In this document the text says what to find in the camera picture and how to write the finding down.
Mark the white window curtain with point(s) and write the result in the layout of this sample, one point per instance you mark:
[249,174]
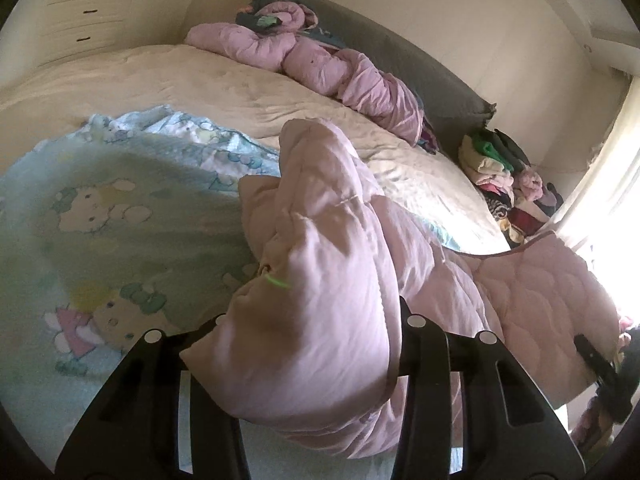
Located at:
[595,207]

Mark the dark patterned pillow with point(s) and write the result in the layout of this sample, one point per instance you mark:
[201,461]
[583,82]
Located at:
[271,17]

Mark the pink quilted jacket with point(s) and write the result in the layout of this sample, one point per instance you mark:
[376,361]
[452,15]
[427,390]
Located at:
[310,347]

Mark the blue cartoon print blanket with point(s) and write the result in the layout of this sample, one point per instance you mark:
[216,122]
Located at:
[128,224]

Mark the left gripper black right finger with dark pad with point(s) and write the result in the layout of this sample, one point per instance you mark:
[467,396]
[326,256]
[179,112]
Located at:
[472,411]

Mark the cream bed sheet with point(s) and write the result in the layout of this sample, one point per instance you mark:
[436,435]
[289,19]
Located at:
[59,98]

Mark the crumpled pink duvet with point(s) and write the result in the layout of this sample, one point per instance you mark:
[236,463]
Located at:
[348,76]

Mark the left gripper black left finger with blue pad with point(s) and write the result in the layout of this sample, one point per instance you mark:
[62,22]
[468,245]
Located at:
[131,428]

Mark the cream wardrobe with drawers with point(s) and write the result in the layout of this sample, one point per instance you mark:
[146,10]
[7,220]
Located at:
[40,32]

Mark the grey upholstered headboard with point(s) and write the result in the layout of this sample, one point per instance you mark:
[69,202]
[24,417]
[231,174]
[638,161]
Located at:
[451,107]

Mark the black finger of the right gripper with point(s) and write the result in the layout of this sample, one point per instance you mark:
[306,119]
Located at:
[601,367]

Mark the person's right hand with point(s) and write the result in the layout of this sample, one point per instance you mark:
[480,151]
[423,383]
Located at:
[593,431]

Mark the pile of folded clothes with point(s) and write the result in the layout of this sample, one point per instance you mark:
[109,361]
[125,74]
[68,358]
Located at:
[517,197]

